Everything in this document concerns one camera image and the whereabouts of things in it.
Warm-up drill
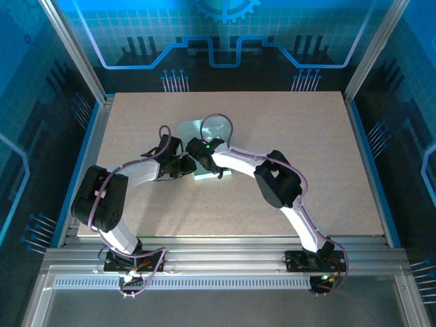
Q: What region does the wide aluminium frame rail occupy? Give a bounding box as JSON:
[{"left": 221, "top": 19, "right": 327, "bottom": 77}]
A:
[{"left": 40, "top": 236, "right": 411, "bottom": 277}]

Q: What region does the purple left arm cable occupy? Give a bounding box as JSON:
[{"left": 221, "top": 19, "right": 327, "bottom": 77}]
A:
[{"left": 87, "top": 125, "right": 172, "bottom": 299}]

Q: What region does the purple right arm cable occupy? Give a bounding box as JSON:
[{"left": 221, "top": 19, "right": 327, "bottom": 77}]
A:
[{"left": 200, "top": 113, "right": 350, "bottom": 297}]

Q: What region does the black round connector housing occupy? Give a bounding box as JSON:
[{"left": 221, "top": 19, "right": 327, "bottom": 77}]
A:
[{"left": 308, "top": 274, "right": 341, "bottom": 298}]

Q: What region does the aluminium side rail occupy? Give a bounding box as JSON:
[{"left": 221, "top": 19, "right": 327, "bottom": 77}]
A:
[
  {"left": 343, "top": 93, "right": 392, "bottom": 248},
  {"left": 56, "top": 95, "right": 115, "bottom": 248}
]

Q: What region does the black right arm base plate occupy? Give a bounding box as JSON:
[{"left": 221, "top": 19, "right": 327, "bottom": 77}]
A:
[{"left": 284, "top": 250, "right": 348, "bottom": 273}]

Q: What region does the slotted grey cable duct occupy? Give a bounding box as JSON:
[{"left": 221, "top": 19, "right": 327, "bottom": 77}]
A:
[{"left": 53, "top": 277, "right": 313, "bottom": 290}]

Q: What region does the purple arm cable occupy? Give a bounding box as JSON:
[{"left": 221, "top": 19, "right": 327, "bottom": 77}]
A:
[
  {"left": 200, "top": 113, "right": 350, "bottom": 297},
  {"left": 87, "top": 125, "right": 172, "bottom": 299}
]

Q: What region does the aluminium frame post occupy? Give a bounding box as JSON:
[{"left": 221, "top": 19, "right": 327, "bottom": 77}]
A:
[
  {"left": 343, "top": 0, "right": 415, "bottom": 99},
  {"left": 37, "top": 0, "right": 115, "bottom": 105}
]

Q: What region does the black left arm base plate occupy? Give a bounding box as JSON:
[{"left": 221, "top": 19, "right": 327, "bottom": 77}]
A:
[{"left": 103, "top": 250, "right": 167, "bottom": 273}]

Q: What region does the white paper box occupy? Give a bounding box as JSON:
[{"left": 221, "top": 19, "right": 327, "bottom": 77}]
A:
[{"left": 176, "top": 115, "right": 234, "bottom": 181}]

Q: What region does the white connector with wires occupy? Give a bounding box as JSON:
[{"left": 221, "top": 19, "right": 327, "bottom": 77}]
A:
[{"left": 119, "top": 268, "right": 144, "bottom": 300}]

